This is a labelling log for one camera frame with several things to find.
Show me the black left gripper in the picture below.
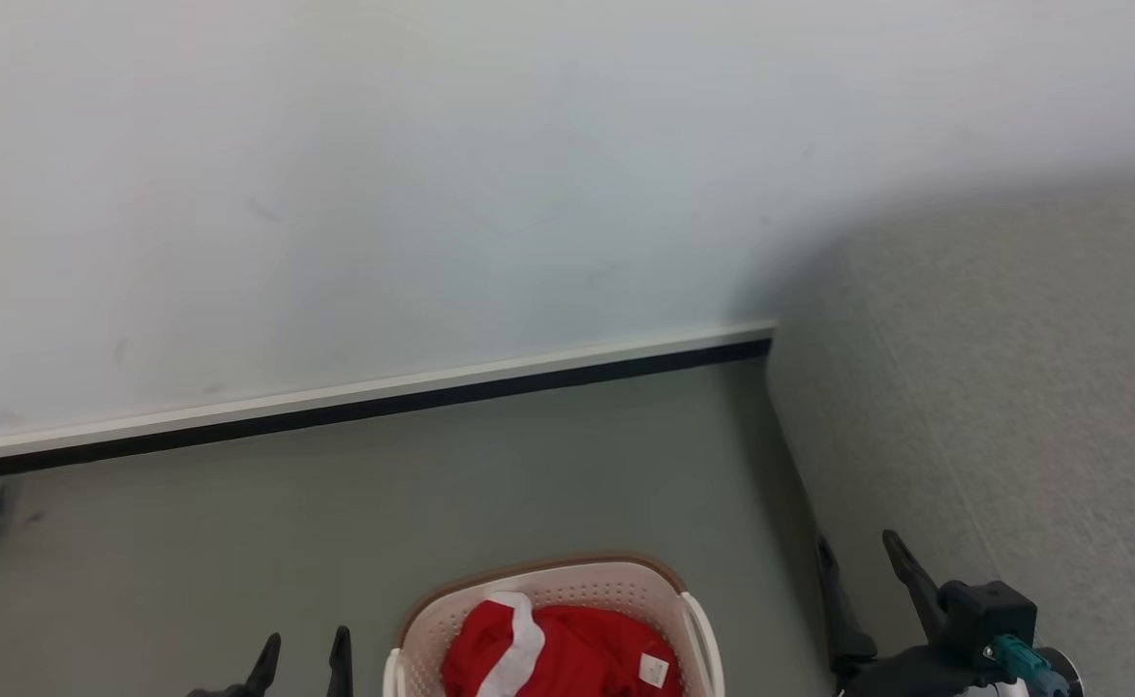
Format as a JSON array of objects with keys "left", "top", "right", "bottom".
[{"left": 185, "top": 625, "right": 353, "bottom": 697}]

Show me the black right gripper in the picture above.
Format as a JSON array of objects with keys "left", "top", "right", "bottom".
[{"left": 814, "top": 530, "right": 1000, "bottom": 697}]

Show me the red and white shirt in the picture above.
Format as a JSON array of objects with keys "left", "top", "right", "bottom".
[{"left": 442, "top": 592, "right": 685, "bottom": 697}]

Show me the grey fabric sofa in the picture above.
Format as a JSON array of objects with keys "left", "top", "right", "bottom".
[{"left": 766, "top": 179, "right": 1135, "bottom": 697}]

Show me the white and black baseboard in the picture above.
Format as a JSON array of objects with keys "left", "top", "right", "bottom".
[{"left": 0, "top": 322, "right": 778, "bottom": 487}]

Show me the cream perforated laundry basket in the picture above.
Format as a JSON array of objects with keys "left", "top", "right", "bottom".
[{"left": 382, "top": 554, "right": 725, "bottom": 697}]

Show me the teal right cable connector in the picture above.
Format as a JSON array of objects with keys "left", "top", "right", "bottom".
[{"left": 986, "top": 634, "right": 1072, "bottom": 697}]

